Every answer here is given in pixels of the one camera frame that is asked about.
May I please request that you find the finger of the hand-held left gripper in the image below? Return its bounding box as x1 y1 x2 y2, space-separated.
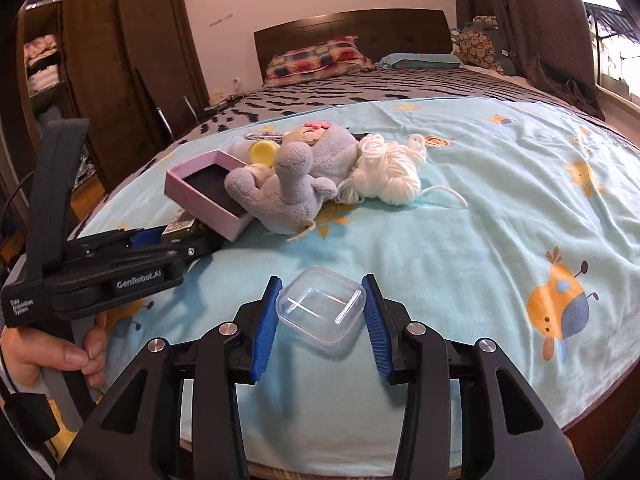
75 236 224 275
66 227 169 262

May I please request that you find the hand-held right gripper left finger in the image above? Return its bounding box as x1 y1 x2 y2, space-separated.
55 275 284 480

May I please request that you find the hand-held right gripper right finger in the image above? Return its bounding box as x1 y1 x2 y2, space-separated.
360 273 586 480

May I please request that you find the dark green packet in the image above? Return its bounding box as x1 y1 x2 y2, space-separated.
167 210 214 241

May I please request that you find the clear plastic box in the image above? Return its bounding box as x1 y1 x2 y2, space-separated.
276 266 367 359

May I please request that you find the person's left hand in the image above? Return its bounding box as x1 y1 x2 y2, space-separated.
0 313 109 390

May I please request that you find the pink cardboard box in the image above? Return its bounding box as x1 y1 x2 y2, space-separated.
165 150 254 242

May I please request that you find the light blue printed blanket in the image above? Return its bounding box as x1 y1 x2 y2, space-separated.
75 96 640 467

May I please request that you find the grey plush toy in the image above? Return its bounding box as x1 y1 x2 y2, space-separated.
224 121 362 236

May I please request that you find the white yarn bundle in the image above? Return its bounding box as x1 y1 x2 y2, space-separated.
334 132 469 208

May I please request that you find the dark wooden wardrobe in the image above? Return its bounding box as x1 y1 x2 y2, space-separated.
15 0 211 197

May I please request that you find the stack of folded clothes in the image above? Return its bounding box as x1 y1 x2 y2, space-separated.
25 34 64 97

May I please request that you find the checkered pillow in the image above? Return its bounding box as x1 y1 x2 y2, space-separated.
264 36 376 86

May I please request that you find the grey zigzag bedsheet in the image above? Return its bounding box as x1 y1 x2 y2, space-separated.
165 67 640 152

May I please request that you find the teal pillow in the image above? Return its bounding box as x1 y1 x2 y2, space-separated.
376 52 466 70

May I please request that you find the dark wooden headboard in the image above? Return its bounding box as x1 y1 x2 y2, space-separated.
253 9 453 86

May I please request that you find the patterned cushion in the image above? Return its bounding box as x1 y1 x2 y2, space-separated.
450 15 517 77

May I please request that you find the brown curtain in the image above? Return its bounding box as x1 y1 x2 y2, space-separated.
452 0 607 122

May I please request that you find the window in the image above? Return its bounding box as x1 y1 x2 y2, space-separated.
570 0 640 107

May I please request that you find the metal folding chair frame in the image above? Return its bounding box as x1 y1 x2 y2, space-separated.
134 65 199 142

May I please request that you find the black wrist strap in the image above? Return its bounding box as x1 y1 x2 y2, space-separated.
2 394 61 449

